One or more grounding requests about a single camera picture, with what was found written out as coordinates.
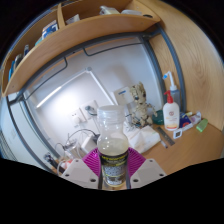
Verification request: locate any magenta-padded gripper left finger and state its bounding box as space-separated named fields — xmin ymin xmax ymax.
xmin=61 ymin=148 xmax=103 ymax=190

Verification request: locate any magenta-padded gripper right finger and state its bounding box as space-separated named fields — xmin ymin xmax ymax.
xmin=125 ymin=147 xmax=167 ymax=190

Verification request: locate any clear bottle with dark label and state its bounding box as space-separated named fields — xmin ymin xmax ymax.
xmin=96 ymin=105 xmax=130 ymax=188

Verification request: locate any white power adapter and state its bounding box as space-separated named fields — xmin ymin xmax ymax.
xmin=79 ymin=134 xmax=99 ymax=154

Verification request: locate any metal ruler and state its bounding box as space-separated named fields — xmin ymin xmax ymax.
xmin=156 ymin=125 xmax=176 ymax=147

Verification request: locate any small white clock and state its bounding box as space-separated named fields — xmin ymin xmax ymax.
xmin=172 ymin=128 xmax=184 ymax=140

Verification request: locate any white pump bottle, red pump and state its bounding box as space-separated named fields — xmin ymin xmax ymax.
xmin=162 ymin=90 xmax=181 ymax=132

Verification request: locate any wooden tree-man figurine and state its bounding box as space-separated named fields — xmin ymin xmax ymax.
xmin=129 ymin=82 xmax=158 ymax=128

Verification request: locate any small green block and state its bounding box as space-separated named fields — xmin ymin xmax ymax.
xmin=195 ymin=118 xmax=209 ymax=133

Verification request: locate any clear spray bottle, blue nozzle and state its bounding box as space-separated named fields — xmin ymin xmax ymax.
xmin=162 ymin=70 xmax=181 ymax=108

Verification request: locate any white desk lamp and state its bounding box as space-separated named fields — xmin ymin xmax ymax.
xmin=34 ymin=67 xmax=116 ymax=109

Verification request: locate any wooden shelf unit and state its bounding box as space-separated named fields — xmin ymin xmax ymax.
xmin=0 ymin=0 xmax=162 ymax=98

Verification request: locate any white wall box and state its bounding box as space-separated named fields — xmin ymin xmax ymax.
xmin=113 ymin=86 xmax=133 ymax=106

